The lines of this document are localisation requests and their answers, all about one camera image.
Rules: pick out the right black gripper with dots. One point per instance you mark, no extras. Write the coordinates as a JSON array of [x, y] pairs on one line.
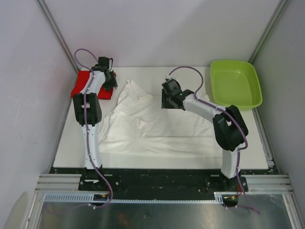
[[165, 104]]

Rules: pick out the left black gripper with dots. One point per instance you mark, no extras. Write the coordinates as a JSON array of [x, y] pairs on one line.
[[114, 83]]

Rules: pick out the white t shirt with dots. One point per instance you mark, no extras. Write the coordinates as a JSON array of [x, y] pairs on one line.
[[139, 126]]

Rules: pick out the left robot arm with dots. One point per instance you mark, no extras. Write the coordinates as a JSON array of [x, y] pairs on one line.
[[92, 85]]

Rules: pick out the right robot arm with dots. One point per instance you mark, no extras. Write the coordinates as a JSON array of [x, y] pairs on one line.
[[229, 126]]

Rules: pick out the folded red t shirt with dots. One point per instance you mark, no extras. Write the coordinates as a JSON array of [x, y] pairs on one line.
[[82, 79]]

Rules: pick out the green plastic basin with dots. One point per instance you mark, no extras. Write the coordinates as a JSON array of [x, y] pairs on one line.
[[235, 83]]

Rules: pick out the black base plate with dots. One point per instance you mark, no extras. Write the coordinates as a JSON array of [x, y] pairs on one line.
[[168, 184]]

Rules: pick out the aluminium frame rail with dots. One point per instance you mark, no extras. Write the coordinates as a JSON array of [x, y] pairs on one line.
[[269, 184]]

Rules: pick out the grey slotted cable duct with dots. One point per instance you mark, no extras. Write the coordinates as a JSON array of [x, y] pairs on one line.
[[216, 198]]

